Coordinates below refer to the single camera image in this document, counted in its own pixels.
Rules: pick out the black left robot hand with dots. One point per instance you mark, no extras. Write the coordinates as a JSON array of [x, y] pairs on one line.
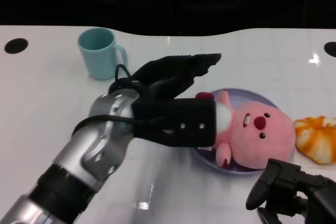
[[168, 74]]

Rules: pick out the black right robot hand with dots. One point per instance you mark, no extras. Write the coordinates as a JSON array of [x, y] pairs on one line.
[[288, 182]]

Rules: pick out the pink plush doll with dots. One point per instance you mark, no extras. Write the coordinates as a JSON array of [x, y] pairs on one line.
[[262, 140]]

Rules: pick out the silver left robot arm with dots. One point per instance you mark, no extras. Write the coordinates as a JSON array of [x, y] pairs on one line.
[[92, 150]]

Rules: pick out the purple plastic plate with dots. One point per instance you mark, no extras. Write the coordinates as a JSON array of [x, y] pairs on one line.
[[249, 95]]

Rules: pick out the orange white bread toy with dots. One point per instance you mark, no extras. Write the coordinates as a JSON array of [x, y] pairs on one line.
[[315, 137]]

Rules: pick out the teal plastic mug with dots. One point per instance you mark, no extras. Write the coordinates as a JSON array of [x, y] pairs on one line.
[[98, 56]]

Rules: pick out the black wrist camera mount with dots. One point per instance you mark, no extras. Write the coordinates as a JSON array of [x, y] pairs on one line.
[[173, 121]]

